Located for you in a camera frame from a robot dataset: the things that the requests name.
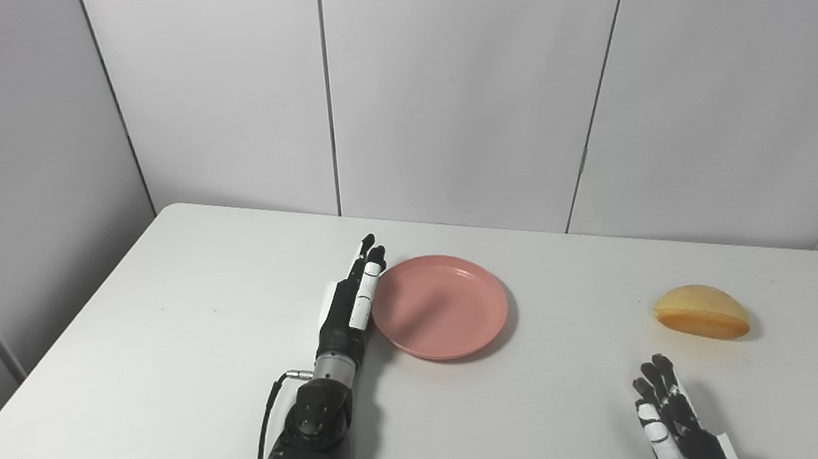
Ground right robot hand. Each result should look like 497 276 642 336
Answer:
630 348 742 459

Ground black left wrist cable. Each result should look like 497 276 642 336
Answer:
248 368 322 459

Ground pink plate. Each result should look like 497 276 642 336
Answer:
368 250 513 366

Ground yellow bread piece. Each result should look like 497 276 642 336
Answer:
651 281 753 346

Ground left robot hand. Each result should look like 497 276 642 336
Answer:
309 233 396 372

